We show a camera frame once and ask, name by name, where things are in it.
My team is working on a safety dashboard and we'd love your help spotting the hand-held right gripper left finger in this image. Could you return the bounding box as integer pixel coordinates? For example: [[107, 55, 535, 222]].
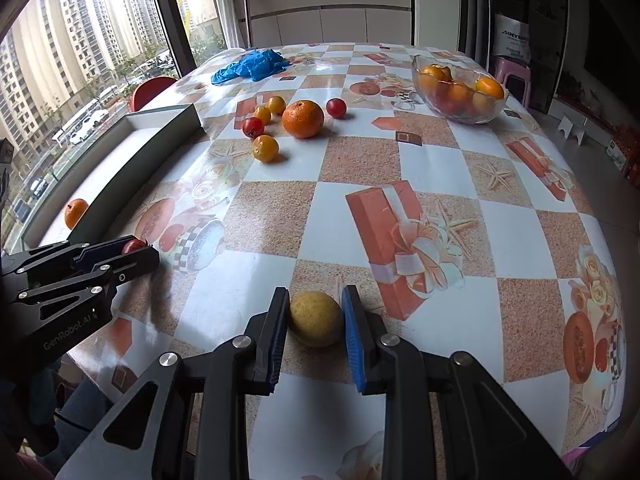
[[55, 287, 291, 480]]

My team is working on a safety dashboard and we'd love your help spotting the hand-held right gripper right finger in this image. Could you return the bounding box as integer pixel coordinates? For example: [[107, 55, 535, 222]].
[[341, 285, 576, 480]]

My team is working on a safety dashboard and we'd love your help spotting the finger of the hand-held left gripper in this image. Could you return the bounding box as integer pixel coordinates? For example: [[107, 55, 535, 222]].
[[0, 235, 141, 288], [15, 246, 161, 321]]

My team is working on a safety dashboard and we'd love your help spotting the yellow round fruit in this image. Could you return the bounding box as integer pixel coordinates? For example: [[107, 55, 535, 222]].
[[289, 291, 346, 348]]

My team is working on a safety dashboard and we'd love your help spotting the grey shallow box tray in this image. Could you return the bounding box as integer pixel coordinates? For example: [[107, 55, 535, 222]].
[[22, 104, 205, 251]]

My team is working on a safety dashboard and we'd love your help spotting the large orange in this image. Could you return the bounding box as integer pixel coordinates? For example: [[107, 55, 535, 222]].
[[282, 100, 325, 139]]

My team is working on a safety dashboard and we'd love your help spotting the small orange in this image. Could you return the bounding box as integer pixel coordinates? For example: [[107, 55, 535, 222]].
[[64, 198, 90, 230]]

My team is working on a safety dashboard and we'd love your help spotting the person's leg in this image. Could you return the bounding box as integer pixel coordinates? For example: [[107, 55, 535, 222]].
[[30, 375, 121, 458]]

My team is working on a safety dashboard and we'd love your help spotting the red chair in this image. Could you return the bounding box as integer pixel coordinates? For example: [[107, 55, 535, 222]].
[[129, 76, 178, 113]]

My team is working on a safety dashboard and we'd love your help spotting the checkered printed tablecloth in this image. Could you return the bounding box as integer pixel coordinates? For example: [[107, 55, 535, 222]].
[[65, 42, 626, 480]]

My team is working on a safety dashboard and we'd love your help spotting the blue crumpled cloth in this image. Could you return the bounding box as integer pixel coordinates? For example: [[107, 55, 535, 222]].
[[210, 49, 291, 86]]

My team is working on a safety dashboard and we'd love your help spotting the glass bowl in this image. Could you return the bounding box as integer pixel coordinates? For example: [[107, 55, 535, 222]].
[[411, 54, 509, 125]]

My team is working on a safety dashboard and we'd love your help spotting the white curtain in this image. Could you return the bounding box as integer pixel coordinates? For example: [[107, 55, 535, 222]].
[[209, 0, 242, 53]]

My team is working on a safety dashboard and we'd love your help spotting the white cabinet counter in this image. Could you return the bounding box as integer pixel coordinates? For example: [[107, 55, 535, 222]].
[[235, 0, 416, 48]]

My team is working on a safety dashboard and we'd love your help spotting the small white step stool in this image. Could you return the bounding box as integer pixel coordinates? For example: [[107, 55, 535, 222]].
[[557, 114, 589, 147]]

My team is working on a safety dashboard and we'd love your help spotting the pink plastic stool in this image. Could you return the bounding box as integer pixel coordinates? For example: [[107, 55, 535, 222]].
[[492, 57, 532, 106]]

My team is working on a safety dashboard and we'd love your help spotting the white printed bag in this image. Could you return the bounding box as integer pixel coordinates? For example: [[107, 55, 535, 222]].
[[494, 14, 531, 58]]

